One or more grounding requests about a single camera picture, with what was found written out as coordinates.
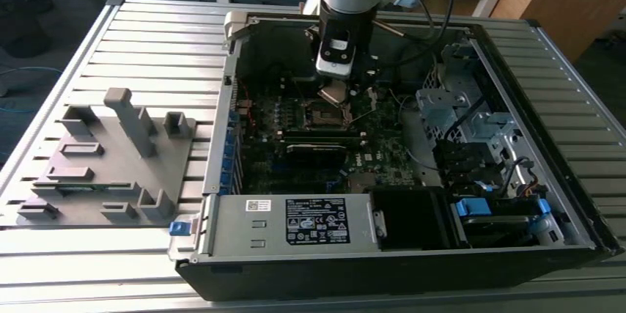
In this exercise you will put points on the silver CPU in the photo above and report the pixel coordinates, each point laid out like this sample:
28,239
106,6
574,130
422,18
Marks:
335,92

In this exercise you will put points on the metal CPU socket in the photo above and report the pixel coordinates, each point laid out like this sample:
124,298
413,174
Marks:
329,127

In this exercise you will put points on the black RAM slot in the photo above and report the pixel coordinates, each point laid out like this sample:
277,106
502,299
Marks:
323,134
323,130
323,139
323,143

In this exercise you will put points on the silver metal disk bay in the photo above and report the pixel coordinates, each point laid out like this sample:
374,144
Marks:
435,104

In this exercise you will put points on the green motherboard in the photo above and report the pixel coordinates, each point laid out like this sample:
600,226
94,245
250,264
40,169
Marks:
386,151

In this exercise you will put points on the black graphics card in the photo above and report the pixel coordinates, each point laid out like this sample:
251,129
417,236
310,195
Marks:
315,161

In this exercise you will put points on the dark chipset heatsink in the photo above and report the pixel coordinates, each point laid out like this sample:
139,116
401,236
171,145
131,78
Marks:
362,183

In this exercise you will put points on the blue disk carrier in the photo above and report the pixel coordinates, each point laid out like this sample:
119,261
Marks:
471,206

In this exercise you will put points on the silver power supply with label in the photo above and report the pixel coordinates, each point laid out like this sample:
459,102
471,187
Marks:
235,225

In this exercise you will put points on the blue plastic tab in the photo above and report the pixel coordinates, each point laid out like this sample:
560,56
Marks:
544,206

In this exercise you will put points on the grey plastic parts rack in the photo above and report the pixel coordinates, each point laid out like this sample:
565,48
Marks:
122,166

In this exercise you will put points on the blue case latch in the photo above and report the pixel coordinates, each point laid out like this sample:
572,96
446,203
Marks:
178,228

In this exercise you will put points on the black and grey PC case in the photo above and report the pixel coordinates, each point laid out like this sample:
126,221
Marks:
342,283

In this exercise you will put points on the black office chair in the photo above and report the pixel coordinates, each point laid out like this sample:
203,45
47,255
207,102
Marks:
30,38

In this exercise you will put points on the green RAM stick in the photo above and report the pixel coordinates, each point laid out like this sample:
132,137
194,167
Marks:
74,189

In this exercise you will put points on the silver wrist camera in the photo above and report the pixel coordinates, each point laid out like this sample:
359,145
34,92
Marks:
333,71

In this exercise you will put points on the black plastic duct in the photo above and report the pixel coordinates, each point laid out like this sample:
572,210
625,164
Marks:
411,217

